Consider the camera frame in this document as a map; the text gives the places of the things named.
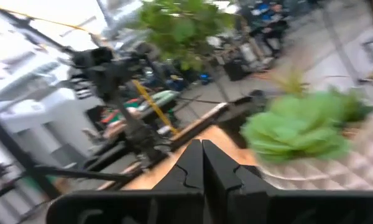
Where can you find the mint green desk item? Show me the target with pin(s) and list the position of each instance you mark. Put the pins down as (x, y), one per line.
(164, 96)

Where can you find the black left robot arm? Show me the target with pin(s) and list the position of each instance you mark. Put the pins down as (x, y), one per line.
(112, 74)

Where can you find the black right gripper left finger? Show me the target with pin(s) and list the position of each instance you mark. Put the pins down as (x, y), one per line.
(189, 174)

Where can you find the succulent in white patterned pot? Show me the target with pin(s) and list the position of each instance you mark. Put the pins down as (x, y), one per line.
(298, 130)

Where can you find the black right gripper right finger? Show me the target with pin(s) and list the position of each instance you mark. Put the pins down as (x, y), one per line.
(223, 177)

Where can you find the person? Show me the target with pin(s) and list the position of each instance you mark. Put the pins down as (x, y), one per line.
(275, 28)

